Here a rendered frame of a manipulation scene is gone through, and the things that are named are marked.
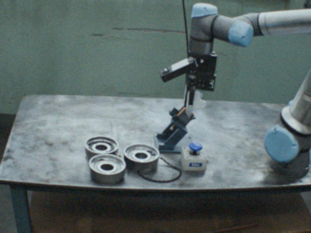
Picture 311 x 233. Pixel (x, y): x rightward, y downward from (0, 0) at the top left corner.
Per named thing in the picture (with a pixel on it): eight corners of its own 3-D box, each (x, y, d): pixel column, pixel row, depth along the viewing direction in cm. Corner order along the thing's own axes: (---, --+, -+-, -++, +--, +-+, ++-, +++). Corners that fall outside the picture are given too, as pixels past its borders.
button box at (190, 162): (182, 171, 141) (185, 157, 139) (180, 158, 147) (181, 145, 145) (209, 171, 142) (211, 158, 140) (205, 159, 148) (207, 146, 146)
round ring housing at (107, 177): (131, 181, 134) (131, 170, 132) (98, 188, 129) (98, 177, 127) (115, 162, 142) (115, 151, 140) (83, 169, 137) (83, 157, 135)
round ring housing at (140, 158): (128, 174, 137) (128, 163, 135) (119, 155, 146) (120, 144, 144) (162, 171, 140) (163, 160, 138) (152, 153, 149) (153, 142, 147)
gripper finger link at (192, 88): (194, 106, 142) (196, 77, 140) (188, 106, 142) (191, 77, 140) (191, 102, 147) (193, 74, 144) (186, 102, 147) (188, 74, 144)
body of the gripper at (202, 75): (213, 94, 143) (218, 57, 137) (186, 92, 142) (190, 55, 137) (209, 84, 150) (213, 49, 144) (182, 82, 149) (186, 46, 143)
